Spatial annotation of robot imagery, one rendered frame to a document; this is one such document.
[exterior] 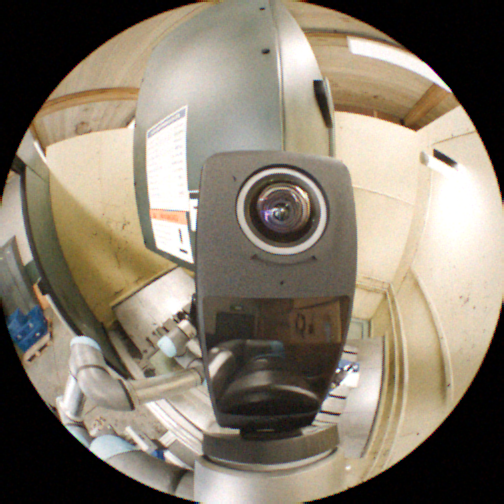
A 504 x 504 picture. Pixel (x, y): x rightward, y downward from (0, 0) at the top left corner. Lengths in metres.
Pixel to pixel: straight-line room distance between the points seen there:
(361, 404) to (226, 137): 1.19
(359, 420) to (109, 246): 2.00
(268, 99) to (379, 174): 1.09
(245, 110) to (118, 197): 1.29
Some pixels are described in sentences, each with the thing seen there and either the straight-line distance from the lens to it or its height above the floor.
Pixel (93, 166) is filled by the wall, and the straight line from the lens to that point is 1.42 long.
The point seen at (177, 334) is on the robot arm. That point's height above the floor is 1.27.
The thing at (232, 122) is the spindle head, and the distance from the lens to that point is 0.23.
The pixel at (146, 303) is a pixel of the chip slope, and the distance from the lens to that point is 1.59.
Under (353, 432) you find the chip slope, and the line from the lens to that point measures 1.07.
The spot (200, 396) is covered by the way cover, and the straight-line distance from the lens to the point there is 1.05.
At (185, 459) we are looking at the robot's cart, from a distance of 1.68.
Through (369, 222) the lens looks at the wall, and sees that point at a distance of 1.26.
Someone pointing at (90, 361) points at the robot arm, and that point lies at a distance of 0.51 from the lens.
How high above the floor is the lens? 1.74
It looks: 27 degrees down
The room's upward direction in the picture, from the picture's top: straight up
